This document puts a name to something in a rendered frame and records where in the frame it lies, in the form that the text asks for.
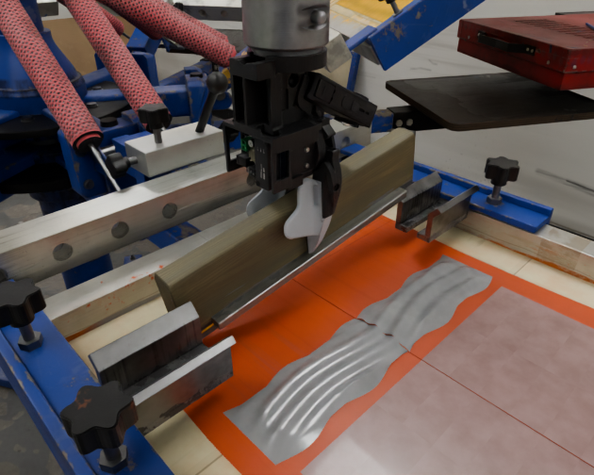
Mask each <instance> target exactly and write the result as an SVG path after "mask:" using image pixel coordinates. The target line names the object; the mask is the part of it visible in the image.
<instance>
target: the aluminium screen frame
mask: <svg viewBox="0 0 594 475"><path fill-rule="evenodd" d="M248 217H249V216H248V215H247V212H244V213H242V214H240V215H237V216H236V217H234V218H232V219H229V220H227V221H223V222H221V223H219V224H216V225H214V226H212V227H210V228H207V229H206V230H204V231H201V232H199V233H197V234H194V235H192V236H190V237H186V238H184V239H182V240H179V241H177V242H176V243H174V244H171V245H169V246H167V247H164V248H162V249H160V250H157V251H155V252H153V253H151V254H148V255H146V256H143V257H141V258H139V259H136V260H134V261H132V262H130V263H127V264H125V265H123V266H120V267H119V268H117V269H114V270H111V271H109V272H106V273H104V274H102V275H99V276H97V277H95V278H92V279H90V280H89V281H87V282H84V283H82V284H80V285H77V286H75V287H71V288H69V289H67V290H65V291H62V292H60V293H59V294H56V295H54V296H52V297H49V298H47V299H45V303H46V307H45V308H44V309H43V310H42V311H43V312H44V313H45V314H46V316H47V317H48V318H49V319H50V320H51V321H52V322H53V323H54V325H55V326H56V327H57V328H58V330H59V331H60V332H61V334H62V335H63V336H64V337H65V339H66V340H67V341H68V342H69V341H71V340H73V339H75V338H77V337H79V336H82V335H84V334H86V333H87V332H89V331H91V330H93V329H95V328H97V327H99V326H101V325H103V324H105V323H107V322H109V321H111V320H113V319H116V318H118V317H119V316H121V315H123V314H125V313H127V312H129V311H131V310H133V309H135V308H137V307H139V306H141V305H143V304H145V303H148V302H150V301H152V300H153V299H155V298H157V297H159V296H161V295H160V292H159V290H158V287H157V283H156V281H155V272H157V271H159V270H161V269H163V268H164V267H166V266H168V265H169V264H171V263H173V262H174V261H175V260H177V259H178V258H180V257H182V256H183V255H185V254H187V253H189V252H191V251H192V250H194V249H196V248H197V247H199V246H201V245H202V244H204V243H206V242H207V241H209V240H211V239H212V238H214V237H216V236H217V235H219V234H220V233H222V232H224V231H225V230H227V229H229V228H230V227H232V226H234V225H235V224H237V223H239V222H241V221H243V220H245V219H246V218H248ZM454 227H455V228H458V229H460V230H463V231H465V232H468V233H470V234H472V235H475V236H477V237H479V238H483V239H485V240H488V241H490V242H492V243H495V244H497V245H500V246H502V247H505V248H506V249H508V250H511V251H513V252H516V253H518V254H522V255H525V256H527V257H529V258H532V259H534V260H536V261H538V262H541V263H543V264H545V265H548V266H550V267H553V268H555V269H558V270H561V271H563V272H565V273H568V274H570V275H573V276H575V277H578V278H580V279H582V280H585V281H587V282H589V283H591V284H594V241H592V240H589V239H586V238H584V237H579V236H576V235H574V234H572V233H569V232H566V231H563V230H561V229H558V228H555V227H552V226H550V225H548V224H545V225H543V226H542V227H541V228H540V229H539V230H538V231H536V232H535V233H532V232H529V231H526V230H524V229H521V228H519V227H517V226H514V225H512V224H509V223H506V222H504V221H499V220H497V219H494V218H491V217H489V216H487V215H484V214H482V213H479V212H476V211H474V210H471V209H469V211H468V216H467V218H466V219H464V220H463V221H461V222H460V223H458V224H457V225H455V226H454Z"/></svg>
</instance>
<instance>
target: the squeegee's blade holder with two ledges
mask: <svg viewBox="0 0 594 475"><path fill-rule="evenodd" d="M405 197H406V190H405V189H403V188H396V189H395V190H393V191H392V192H391V193H390V194H389V195H387V196H386V197H384V198H383V199H381V200H380V201H379V202H377V203H376V204H374V205H372V206H371V207H369V208H368V209H367V210H365V211H364V212H362V213H361V214H359V215H358V216H356V217H355V218H354V219H352V220H351V221H349V222H347V223H346V224H344V225H343V226H342V227H340V228H339V229H338V230H337V231H335V232H334V233H332V234H331V235H330V236H328V237H326V238H325V239H323V240H322V242H321V243H320V245H319V246H318V248H317V249H316V250H315V251H314V252H313V253H311V254H309V253H308V252H307V251H306V252H305V253H303V254H301V255H300V256H298V257H297V258H295V259H294V260H293V261H291V262H290V263H288V264H287V265H286V266H285V267H283V268H282V269H281V270H279V271H277V272H276V273H274V274H273V275H271V276H270V277H269V278H267V279H266V280H264V281H263V282H261V283H260V284H258V285H257V286H256V287H254V288H252V289H251V290H249V291H248V292H246V293H245V294H244V295H242V296H241V297H239V298H238V299H236V300H235V301H233V302H232V303H231V304H229V305H228V306H226V307H225V308H224V309H222V310H221V311H220V312H218V313H217V314H215V315H214V316H212V321H213V324H215V325H216V326H217V327H218V328H219V329H220V330H221V329H222V328H224V327H225V326H227V325H228V324H229V323H231V322H232V321H234V320H235V319H237V318H238V317H240V316H241V315H242V314H244V313H245V312H247V311H248V310H249V309H251V308H252V307H254V306H255V305H256V304H258V303H260V302H261V301H262V300H264V299H265V298H267V297H268V296H269V295H271V294H272V293H274V292H275V291H276V290H277V289H278V288H279V287H281V286H283V285H284V284H285V283H287V282H288V281H290V280H291V279H292V278H294V277H295V276H297V275H298V274H299V273H301V272H302V271H304V270H305V269H307V268H308V267H310V266H311V265H312V264H314V263H315V262H317V261H318V260H319V259H321V258H322V257H324V256H325V255H326V254H328V253H330V252H331V251H332V250H334V249H335V248H336V247H338V245H340V244H341V243H342V242H344V241H345V240H347V239H348V238H350V237H351V236H353V235H354V234H355V233H357V232H358V231H360V230H361V229H362V228H364V227H365V226H367V225H368V224H369V223H371V222H372V221H374V220H375V219H377V218H378V217H380V216H381V215H382V214H384V213H385V212H387V211H388V210H389V209H391V208H392V207H394V206H395V205H396V204H398V203H399V202H400V201H401V200H403V199H404V198H405Z"/></svg>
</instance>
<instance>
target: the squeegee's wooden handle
mask: <svg viewBox="0 0 594 475"><path fill-rule="evenodd" d="M414 154H415V135H414V133H413V132H412V131H409V130H406V129H403V128H401V127H398V128H396V129H394V130H393V131H391V132H389V133H388V134H386V135H384V136H383V137H382V138H380V139H378V140H376V141H375V142H373V143H371V144H370V145H368V146H366V147H365V148H363V149H361V150H360V151H358V152H356V153H355V154H353V155H351V156H349V157H347V158H346V159H344V160H342V161H341V162H339V164H340V167H341V175H342V184H341V191H340V195H339V198H338V203H337V207H336V210H335V213H334V214H333V215H332V218H331V221H330V224H329V226H328V229H327V231H326V233H325V235H324V237H323V239H325V238H327V237H328V236H330V235H331V234H332V233H334V232H335V231H337V230H338V229H339V228H340V227H342V226H343V225H344V224H346V223H347V222H349V221H351V220H352V219H354V218H355V217H356V216H358V215H359V214H361V213H362V212H364V211H365V210H367V209H368V208H369V207H371V206H372V205H374V204H376V203H377V202H379V201H380V200H381V199H383V198H384V197H386V196H387V195H389V194H390V193H391V192H392V191H393V190H395V189H396V188H403V189H405V188H407V187H408V186H410V185H411V184H412V182H413V169H414ZM297 189H298V188H296V189H294V190H293V191H291V192H289V193H288V194H286V195H284V196H283V197H281V198H279V199H278V200H276V201H274V202H273V203H271V204H269V205H267V206H265V207H264V208H262V209H260V210H259V211H257V212H256V213H255V214H253V215H251V216H250V217H248V218H246V219H245V220H243V221H241V222H239V223H237V224H235V225H234V226H232V227H230V228H229V229H227V230H225V231H224V232H222V233H220V234H219V235H217V236H216V237H214V238H212V239H211V240H209V241H207V242H206V243H204V244H202V245H201V246H199V247H197V248H196V249H194V250H192V251H191V252H189V253H187V254H185V255H183V256H182V257H180V258H178V259H177V260H175V261H174V262H173V263H171V264H169V265H168V266H166V267H164V268H163V269H161V270H159V271H157V272H155V281H156V283H157V287H158V290H159V292H160V295H161V297H162V300H163V302H164V304H165V306H166V309H167V311H168V312H170V311H172V310H174V309H175V308H177V307H179V306H181V305H183V304H184V303H187V302H191V303H192V304H193V306H194V308H195V310H196V312H197V314H198V315H199V318H200V324H201V331H203V330H205V328H206V327H208V326H209V325H211V324H212V323H213V321H212V316H214V315H215V314H217V313H218V312H220V311H221V310H222V309H224V308H225V307H226V306H228V305H229V304H231V303H232V302H233V301H235V300H236V299H238V298H239V297H241V296H242V295H244V294H245V293H246V292H248V291H249V290H251V289H252V288H254V287H256V286H257V285H258V284H260V283H261V282H263V281H264V280H266V279H267V278H269V277H270V276H271V275H273V274H274V273H276V272H277V271H279V270H281V269H282V268H283V267H285V266H286V265H287V264H288V263H290V262H291V261H293V260H294V259H295V258H297V257H298V256H300V255H301V254H303V253H305V252H306V251H307V242H306V237H298V238H293V239H289V238H286V237H285V234H284V225H285V222H286V220H287V219H288V218H289V216H290V215H291V214H292V213H293V211H294V210H295V209H296V206H297Z"/></svg>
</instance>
